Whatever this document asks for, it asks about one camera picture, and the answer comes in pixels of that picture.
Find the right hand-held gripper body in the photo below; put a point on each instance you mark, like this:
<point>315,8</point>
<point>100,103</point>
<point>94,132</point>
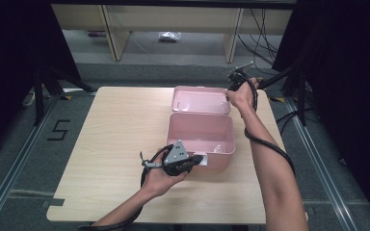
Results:
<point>237,77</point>

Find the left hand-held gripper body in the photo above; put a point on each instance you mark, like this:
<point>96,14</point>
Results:
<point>176,155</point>

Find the pink storage box with lid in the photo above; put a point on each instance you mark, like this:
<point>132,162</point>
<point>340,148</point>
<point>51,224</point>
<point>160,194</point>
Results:
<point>199,128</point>

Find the person's right hand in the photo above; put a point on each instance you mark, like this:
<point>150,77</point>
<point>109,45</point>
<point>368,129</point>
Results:
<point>245,96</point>

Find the person's left hand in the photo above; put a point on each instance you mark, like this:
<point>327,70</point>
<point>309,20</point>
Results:
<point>159,183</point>

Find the black metal stand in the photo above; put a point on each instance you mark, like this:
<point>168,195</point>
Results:
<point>39,96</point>
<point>301,96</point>

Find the clear plastic bag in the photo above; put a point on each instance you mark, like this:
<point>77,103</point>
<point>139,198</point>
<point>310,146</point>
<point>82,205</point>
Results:
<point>169,36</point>

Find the beige wooden desk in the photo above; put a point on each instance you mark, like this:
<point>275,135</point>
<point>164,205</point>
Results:
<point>173,17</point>

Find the black curtain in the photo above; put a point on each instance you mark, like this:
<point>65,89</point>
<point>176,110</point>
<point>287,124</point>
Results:
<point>350,80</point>
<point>13,64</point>

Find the aluminium floor rail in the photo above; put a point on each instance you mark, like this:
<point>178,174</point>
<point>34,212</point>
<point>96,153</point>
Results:
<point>19,163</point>
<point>321,166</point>

